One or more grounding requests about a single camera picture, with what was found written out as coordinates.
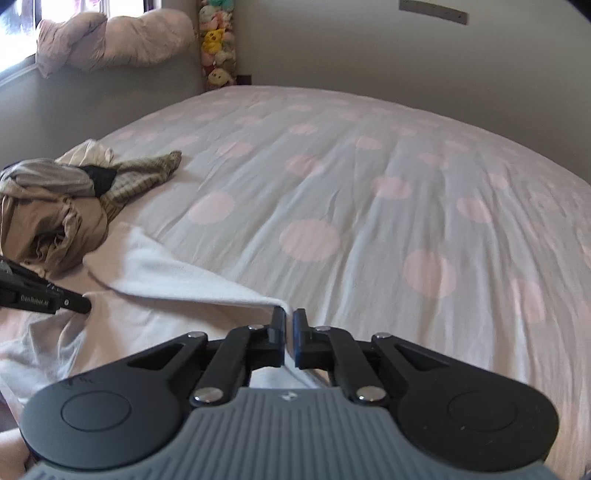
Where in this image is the tan brown garment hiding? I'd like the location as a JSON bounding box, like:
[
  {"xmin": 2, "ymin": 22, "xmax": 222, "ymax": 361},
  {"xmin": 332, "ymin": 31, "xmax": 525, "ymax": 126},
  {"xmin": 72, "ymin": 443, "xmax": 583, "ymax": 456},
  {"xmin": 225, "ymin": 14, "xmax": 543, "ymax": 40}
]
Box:
[{"xmin": 1, "ymin": 180, "xmax": 108, "ymax": 276}]

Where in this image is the grey ribbed knit garment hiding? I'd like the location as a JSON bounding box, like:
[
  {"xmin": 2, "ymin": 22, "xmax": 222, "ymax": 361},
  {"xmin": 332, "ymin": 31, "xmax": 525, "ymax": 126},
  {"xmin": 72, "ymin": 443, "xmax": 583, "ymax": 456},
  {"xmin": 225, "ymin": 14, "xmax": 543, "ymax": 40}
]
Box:
[{"xmin": 1, "ymin": 159, "xmax": 95, "ymax": 197}]

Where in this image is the black garment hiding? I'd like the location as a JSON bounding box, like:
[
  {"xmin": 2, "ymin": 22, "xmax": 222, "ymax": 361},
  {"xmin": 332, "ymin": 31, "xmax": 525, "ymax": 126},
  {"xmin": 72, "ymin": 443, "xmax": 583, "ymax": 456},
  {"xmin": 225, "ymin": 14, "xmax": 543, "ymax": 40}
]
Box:
[{"xmin": 80, "ymin": 165, "xmax": 117, "ymax": 197}]

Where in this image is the cream white garment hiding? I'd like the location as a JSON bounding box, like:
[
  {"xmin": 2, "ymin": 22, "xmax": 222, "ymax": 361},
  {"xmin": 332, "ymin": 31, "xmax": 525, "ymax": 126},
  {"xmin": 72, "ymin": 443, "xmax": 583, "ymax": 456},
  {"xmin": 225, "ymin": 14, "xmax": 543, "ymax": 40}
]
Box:
[{"xmin": 55, "ymin": 139, "xmax": 114, "ymax": 168}]

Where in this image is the olive striped garment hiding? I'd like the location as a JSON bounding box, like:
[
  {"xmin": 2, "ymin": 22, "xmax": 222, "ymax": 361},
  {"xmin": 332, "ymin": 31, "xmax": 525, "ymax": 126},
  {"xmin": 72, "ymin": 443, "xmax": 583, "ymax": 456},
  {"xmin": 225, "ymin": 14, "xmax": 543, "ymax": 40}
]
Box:
[{"xmin": 99, "ymin": 151, "xmax": 182, "ymax": 222}]

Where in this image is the grey pink-dotted bed cover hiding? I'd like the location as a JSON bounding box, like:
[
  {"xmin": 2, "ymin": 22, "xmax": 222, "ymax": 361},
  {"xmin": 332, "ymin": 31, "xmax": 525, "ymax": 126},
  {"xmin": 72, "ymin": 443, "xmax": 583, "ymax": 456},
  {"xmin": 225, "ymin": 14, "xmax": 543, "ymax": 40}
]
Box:
[{"xmin": 103, "ymin": 87, "xmax": 590, "ymax": 479}]

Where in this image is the pink bundled duvet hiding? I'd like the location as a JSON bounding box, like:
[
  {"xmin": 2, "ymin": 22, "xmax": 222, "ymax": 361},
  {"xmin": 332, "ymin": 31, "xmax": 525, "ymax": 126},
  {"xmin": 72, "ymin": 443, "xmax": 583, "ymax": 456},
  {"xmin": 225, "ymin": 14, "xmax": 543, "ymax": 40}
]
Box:
[{"xmin": 35, "ymin": 9, "xmax": 195, "ymax": 78}]

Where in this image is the plush toy stack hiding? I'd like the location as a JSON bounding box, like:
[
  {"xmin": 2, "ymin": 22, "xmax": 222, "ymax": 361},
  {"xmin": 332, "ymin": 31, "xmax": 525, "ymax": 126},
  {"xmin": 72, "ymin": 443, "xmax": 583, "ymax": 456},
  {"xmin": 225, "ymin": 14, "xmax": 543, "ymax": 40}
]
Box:
[{"xmin": 197, "ymin": 0, "xmax": 236, "ymax": 91}]

